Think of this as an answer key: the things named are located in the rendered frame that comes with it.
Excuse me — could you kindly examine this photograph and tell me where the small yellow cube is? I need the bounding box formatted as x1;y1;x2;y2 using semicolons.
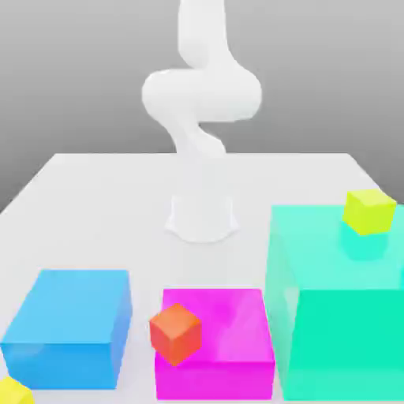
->
0;376;35;404

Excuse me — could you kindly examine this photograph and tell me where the large blue box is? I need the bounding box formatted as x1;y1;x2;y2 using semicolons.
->
0;268;133;391

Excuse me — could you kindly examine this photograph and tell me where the large turquoise box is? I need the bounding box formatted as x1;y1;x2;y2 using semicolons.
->
264;204;404;402

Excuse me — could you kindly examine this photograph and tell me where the small lime cube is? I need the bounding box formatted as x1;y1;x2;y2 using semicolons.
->
342;189;398;237

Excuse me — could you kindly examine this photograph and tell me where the small orange cube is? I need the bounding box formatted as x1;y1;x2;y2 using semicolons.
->
148;302;203;367

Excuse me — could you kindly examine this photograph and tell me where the large magenta box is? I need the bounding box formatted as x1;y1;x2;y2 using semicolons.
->
154;287;276;401

